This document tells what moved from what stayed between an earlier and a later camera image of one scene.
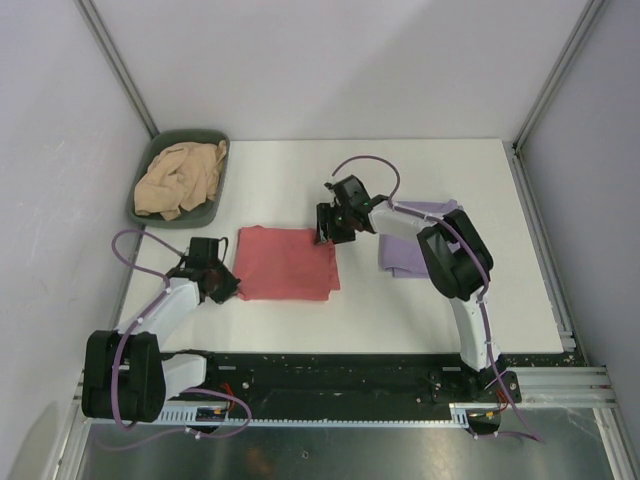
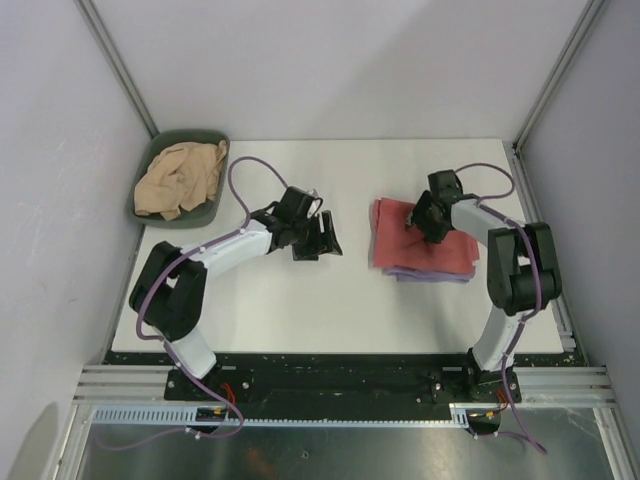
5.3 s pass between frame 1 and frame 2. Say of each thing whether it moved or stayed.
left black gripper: moved
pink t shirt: moved
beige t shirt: stayed
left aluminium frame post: stayed
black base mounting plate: stayed
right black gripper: moved
